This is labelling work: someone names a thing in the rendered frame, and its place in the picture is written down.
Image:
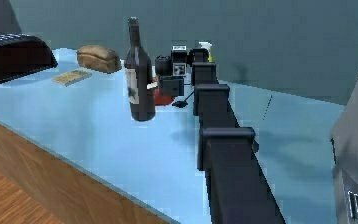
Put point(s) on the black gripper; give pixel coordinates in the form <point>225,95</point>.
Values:
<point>170,86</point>

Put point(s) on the wooden counter with blue top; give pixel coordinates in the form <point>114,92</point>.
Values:
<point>53,173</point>

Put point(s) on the dark wine bottle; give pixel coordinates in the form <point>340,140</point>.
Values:
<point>140,83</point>

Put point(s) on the tan flat rectangular board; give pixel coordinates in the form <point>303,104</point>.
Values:
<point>71,77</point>

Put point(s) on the black ribbed toaster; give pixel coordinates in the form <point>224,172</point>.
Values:
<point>15,56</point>

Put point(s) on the grey metal appliance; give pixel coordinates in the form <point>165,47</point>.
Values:
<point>353,140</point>

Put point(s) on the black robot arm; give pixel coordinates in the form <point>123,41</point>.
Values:
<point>235,173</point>

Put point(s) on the white and yellow spray bottle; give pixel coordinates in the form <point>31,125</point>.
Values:
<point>207,46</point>

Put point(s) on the brown bread loaf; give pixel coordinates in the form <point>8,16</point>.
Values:
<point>98,59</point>

